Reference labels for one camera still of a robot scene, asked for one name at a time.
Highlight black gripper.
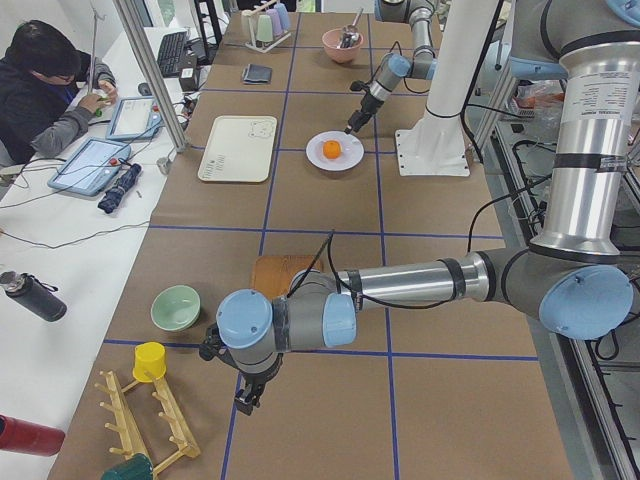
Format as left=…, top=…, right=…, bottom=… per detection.
left=344, top=93, right=384, bottom=134
left=234, top=353, right=283, bottom=411

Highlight white round plate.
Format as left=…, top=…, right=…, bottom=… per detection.
left=306, top=130, right=364, bottom=172

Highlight orange fruit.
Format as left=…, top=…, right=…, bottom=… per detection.
left=322, top=140, right=342, bottom=160

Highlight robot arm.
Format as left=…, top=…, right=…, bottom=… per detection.
left=344, top=0, right=438, bottom=134
left=200, top=1, right=639, bottom=413

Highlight cream bear serving tray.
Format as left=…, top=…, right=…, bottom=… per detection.
left=197, top=115, right=277, bottom=183

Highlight metal utensils in bowl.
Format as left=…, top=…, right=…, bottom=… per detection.
left=339, top=7, right=364, bottom=49

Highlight pink bowl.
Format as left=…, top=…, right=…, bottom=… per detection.
left=321, top=28, right=364, bottom=64

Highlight yellow cup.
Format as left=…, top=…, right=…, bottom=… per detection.
left=132, top=342, right=167, bottom=383

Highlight grey folded cloth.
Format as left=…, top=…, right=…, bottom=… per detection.
left=242, top=64, right=272, bottom=84

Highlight green bowl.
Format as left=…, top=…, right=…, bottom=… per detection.
left=150, top=285, right=201, bottom=332

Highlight wooden cup rack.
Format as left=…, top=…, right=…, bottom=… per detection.
left=95, top=370, right=202, bottom=479

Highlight wooden cutting board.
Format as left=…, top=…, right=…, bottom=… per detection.
left=249, top=255, right=313, bottom=300

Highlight dark green cup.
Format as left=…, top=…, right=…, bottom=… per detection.
left=101, top=453, right=154, bottom=480

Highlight white cup rack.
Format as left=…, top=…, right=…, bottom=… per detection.
left=240, top=0, right=292, bottom=53

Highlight black keyboard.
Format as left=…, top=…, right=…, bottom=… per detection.
left=156, top=31, right=188, bottom=78

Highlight blue teach pendant far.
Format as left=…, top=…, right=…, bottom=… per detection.
left=105, top=96, right=163, bottom=141

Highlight blue teach pendant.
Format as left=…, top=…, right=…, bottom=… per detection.
left=105, top=96, right=163, bottom=141
left=47, top=138, right=131, bottom=197

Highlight red bottle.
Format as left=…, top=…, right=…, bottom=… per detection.
left=1, top=415, right=66, bottom=457

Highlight folded navy umbrella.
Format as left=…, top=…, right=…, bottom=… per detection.
left=98, top=164, right=142, bottom=214

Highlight black water bottle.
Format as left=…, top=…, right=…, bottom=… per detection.
left=1, top=271, right=67, bottom=322

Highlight blue teach pendant near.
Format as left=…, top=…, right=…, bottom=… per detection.
left=47, top=138, right=131, bottom=197

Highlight seated person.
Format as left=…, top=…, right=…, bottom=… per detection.
left=1, top=20, right=118, bottom=164

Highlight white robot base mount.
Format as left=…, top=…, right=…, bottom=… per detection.
left=396, top=0, right=501, bottom=177

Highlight aluminium frame post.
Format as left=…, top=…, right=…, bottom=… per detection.
left=113, top=0, right=188, bottom=153

